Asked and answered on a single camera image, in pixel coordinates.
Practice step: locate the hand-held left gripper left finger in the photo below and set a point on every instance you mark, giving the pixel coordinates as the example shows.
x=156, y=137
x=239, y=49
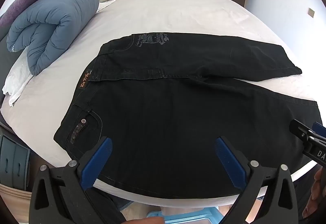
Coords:
x=98, y=160

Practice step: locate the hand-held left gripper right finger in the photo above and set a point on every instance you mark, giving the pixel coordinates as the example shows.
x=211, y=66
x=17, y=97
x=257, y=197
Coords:
x=229, y=162

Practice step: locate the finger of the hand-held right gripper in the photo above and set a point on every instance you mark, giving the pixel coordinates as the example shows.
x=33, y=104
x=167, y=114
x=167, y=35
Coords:
x=319, y=129
x=303, y=131

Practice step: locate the black denim pants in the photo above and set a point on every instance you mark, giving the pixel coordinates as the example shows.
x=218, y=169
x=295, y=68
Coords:
x=165, y=112

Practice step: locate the person's right hand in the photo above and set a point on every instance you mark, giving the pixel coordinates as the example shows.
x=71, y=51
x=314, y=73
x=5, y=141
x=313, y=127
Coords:
x=320, y=187

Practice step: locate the light blue plastic stool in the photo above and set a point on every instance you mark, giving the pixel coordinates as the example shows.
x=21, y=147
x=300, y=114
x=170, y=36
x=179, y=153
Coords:
x=183, y=217

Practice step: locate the dark drawer cabinet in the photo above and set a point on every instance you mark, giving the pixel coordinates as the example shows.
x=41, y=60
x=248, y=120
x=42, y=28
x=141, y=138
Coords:
x=14, y=160

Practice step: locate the crumpled white cloth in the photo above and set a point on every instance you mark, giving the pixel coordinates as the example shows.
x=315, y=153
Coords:
x=15, y=81

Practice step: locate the folded blue duvet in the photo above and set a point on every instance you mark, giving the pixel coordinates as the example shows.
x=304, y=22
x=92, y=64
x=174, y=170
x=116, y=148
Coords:
x=56, y=20

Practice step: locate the bed with white sheet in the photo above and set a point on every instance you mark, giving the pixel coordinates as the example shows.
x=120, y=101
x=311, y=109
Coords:
x=178, y=15

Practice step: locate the purple blanket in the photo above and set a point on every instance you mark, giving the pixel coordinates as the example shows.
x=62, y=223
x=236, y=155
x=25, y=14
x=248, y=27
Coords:
x=23, y=2

